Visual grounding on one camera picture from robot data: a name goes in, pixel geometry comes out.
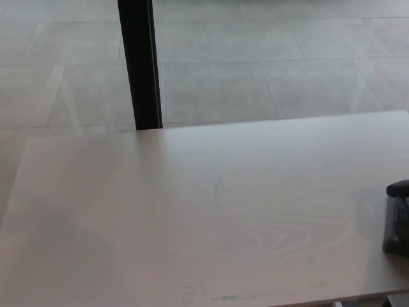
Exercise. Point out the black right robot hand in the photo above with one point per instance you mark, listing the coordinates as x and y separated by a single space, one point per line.
399 188

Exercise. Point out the black vertical window frame post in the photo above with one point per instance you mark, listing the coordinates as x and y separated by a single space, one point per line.
140 64

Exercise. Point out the dark grey speckled board eraser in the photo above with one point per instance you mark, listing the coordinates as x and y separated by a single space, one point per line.
397 224

